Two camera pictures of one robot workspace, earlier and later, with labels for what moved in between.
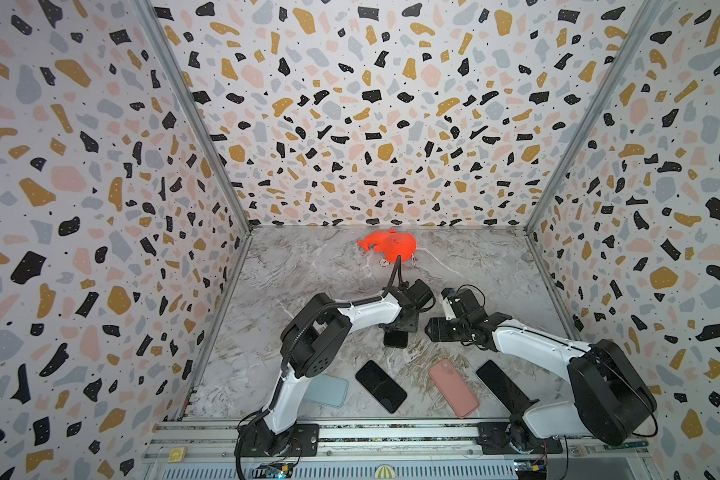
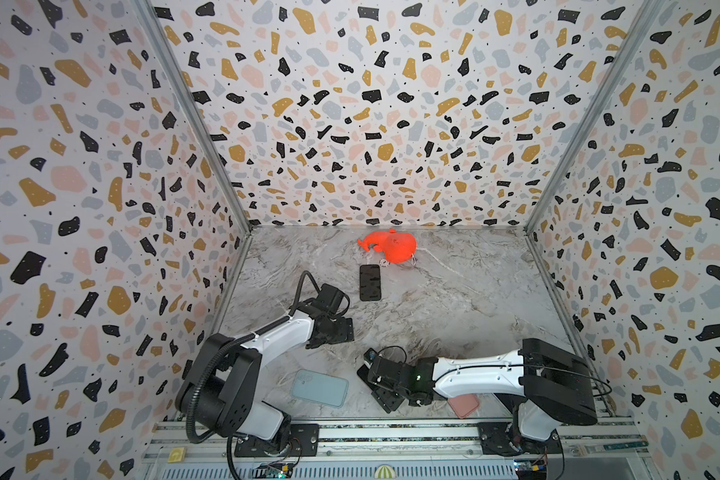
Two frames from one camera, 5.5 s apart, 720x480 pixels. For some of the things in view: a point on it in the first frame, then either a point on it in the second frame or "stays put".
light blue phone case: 327,391 stays put
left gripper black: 411,325 to 344,331
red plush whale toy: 391,244 stays put
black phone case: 396,339 to 370,282
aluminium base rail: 211,451 stays put
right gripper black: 442,328 to 379,381
